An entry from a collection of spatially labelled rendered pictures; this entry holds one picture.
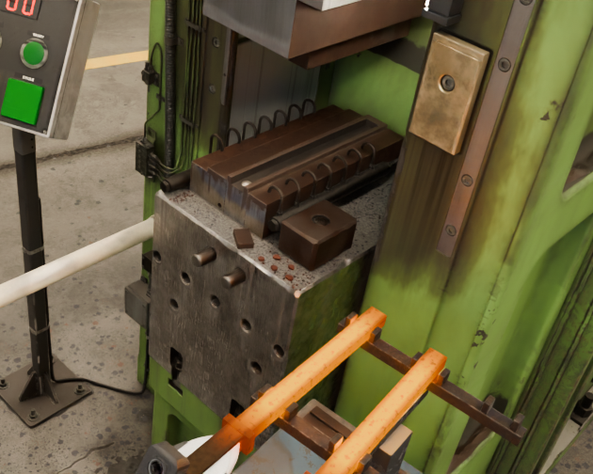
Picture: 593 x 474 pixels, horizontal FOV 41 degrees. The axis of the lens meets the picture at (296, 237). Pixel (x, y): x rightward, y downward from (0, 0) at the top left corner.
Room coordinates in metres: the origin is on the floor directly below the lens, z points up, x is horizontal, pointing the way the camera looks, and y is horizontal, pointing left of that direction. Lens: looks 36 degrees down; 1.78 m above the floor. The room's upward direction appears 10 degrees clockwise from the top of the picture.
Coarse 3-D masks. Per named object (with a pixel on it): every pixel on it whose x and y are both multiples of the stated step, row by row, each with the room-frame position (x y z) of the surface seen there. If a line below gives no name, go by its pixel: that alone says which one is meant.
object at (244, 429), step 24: (336, 336) 0.86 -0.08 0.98; (360, 336) 0.87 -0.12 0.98; (312, 360) 0.80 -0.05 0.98; (336, 360) 0.82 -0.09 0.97; (288, 384) 0.75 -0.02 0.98; (312, 384) 0.77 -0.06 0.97; (264, 408) 0.70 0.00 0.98; (240, 432) 0.65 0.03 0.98; (192, 456) 0.60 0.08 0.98; (216, 456) 0.61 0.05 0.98
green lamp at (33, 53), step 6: (30, 42) 1.39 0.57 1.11; (36, 42) 1.38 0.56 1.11; (24, 48) 1.38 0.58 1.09; (30, 48) 1.38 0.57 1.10; (36, 48) 1.38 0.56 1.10; (42, 48) 1.38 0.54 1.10; (24, 54) 1.37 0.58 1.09; (30, 54) 1.37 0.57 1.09; (36, 54) 1.37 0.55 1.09; (42, 54) 1.37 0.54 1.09; (30, 60) 1.37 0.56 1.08; (36, 60) 1.37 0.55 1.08
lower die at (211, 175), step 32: (288, 128) 1.46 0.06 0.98; (320, 128) 1.46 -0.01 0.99; (384, 128) 1.51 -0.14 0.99; (224, 160) 1.27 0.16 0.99; (256, 160) 1.29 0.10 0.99; (320, 160) 1.33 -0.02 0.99; (352, 160) 1.35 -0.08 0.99; (384, 160) 1.44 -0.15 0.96; (224, 192) 1.21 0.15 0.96; (256, 192) 1.18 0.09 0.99; (288, 192) 1.20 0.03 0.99; (320, 192) 1.27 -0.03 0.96; (256, 224) 1.16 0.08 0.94
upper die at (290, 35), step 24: (216, 0) 1.25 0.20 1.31; (240, 0) 1.22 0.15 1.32; (264, 0) 1.19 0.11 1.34; (288, 0) 1.16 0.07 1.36; (384, 0) 1.33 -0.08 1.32; (408, 0) 1.39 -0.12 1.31; (240, 24) 1.21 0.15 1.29; (264, 24) 1.18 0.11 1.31; (288, 24) 1.15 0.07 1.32; (312, 24) 1.19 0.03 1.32; (336, 24) 1.24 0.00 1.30; (360, 24) 1.29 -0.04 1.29; (384, 24) 1.35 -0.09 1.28; (288, 48) 1.15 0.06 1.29; (312, 48) 1.19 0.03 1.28
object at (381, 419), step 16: (432, 352) 0.86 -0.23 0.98; (416, 368) 0.82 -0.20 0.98; (432, 368) 0.83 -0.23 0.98; (400, 384) 0.79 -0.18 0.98; (416, 384) 0.79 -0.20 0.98; (384, 400) 0.75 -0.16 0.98; (400, 400) 0.76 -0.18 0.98; (368, 416) 0.72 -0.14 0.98; (384, 416) 0.72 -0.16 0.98; (400, 416) 0.74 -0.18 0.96; (368, 432) 0.69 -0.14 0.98; (384, 432) 0.70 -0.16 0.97; (352, 448) 0.66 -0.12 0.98; (368, 448) 0.67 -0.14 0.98; (336, 464) 0.63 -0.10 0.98; (352, 464) 0.64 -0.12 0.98
